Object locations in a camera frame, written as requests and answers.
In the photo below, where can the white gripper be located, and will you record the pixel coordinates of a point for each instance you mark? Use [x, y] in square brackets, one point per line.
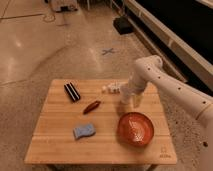
[136, 85]

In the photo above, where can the white ceramic cup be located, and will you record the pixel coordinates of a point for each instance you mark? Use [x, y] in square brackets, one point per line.
[125, 94]

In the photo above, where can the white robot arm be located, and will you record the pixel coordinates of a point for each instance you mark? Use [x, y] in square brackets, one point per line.
[198, 104]

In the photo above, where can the red ribbed bowl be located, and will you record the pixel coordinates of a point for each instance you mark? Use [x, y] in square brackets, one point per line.
[135, 129]

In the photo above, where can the red-brown elongated utensil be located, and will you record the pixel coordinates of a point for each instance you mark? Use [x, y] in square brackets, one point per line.
[91, 107]

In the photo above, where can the blue sponge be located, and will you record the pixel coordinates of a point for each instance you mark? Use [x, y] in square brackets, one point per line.
[86, 130]

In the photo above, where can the wooden table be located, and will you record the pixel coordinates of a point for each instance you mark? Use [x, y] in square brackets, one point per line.
[53, 141]

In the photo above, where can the black striped box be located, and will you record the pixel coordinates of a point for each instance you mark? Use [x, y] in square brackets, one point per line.
[73, 93]

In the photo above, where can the black floor mat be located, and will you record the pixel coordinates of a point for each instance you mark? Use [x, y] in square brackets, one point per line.
[122, 25]

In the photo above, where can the grey equipment on floor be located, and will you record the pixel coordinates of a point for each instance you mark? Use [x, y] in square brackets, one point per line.
[62, 5]

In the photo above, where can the white ledge rail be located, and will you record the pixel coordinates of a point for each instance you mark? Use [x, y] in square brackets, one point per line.
[183, 30]

